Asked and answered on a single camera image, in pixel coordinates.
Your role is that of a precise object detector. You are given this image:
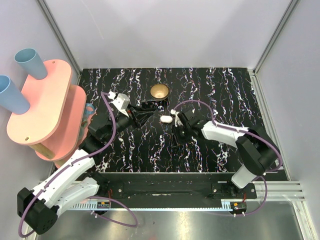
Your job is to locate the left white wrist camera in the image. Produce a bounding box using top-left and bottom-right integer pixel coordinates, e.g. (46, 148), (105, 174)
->
(108, 91), (130, 117)

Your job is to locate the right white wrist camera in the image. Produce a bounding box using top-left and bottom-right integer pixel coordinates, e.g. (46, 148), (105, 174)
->
(170, 109), (183, 127)

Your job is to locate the white earbud charging case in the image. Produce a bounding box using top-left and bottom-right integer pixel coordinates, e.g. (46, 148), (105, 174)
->
(160, 115), (173, 124)

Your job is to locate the rear light blue cup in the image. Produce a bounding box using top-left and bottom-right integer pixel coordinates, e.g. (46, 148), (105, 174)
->
(14, 48), (48, 80)

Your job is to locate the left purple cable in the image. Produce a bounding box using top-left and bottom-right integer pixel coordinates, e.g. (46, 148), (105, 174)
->
(18, 91), (139, 238)

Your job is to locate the gold metal bowl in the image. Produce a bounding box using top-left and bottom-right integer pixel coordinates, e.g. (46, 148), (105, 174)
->
(150, 84), (170, 101)

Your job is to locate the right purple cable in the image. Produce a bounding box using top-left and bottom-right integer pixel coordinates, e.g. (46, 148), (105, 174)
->
(172, 100), (283, 217)

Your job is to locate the light blue cup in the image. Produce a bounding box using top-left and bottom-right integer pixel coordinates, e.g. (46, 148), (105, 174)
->
(14, 48), (48, 80)
(0, 75), (30, 115)

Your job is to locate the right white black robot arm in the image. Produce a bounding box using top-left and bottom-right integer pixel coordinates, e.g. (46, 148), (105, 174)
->
(170, 110), (281, 199)

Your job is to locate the purple cable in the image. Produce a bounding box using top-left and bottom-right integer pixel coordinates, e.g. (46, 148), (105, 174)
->
(172, 100), (283, 217)
(18, 91), (139, 238)

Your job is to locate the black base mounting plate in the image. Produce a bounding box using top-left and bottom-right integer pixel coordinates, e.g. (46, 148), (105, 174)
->
(79, 172), (257, 209)

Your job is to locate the front light blue cup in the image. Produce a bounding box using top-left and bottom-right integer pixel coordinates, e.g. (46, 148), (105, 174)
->
(0, 75), (30, 115)

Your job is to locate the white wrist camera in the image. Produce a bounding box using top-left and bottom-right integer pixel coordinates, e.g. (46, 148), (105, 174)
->
(170, 109), (183, 127)
(108, 91), (130, 117)

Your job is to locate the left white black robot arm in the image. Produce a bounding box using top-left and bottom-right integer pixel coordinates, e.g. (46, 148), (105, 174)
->
(17, 101), (157, 238)

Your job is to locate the pink two-tier wooden shelf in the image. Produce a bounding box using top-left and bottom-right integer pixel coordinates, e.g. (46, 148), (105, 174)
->
(6, 59), (87, 168)

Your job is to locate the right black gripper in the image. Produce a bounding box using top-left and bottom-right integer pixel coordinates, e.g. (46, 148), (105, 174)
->
(170, 123), (192, 148)

